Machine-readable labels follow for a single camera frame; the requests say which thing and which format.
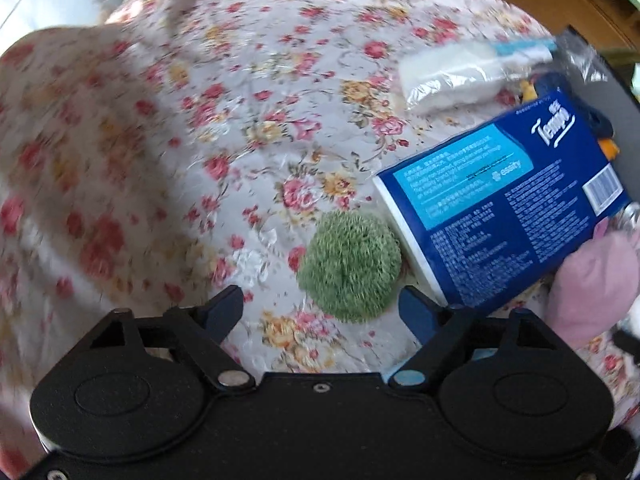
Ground green fuzzy scrubber ball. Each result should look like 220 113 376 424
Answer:
297 211 402 323

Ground black box lid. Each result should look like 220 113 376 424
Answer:
555 27 640 171

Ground navy and orange plush toy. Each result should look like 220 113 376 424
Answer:
517 72 621 161

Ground white pads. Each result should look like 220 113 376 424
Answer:
398 30 608 116

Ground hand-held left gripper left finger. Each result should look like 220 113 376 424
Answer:
72 285 253 391

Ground pink plush toy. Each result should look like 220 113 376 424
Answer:
547 232 640 348

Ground blue tissue pack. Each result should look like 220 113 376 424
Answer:
374 85 632 309

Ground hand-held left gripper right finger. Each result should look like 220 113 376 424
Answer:
389 286 571 390

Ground floral blanket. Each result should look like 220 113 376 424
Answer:
0 0 640 461

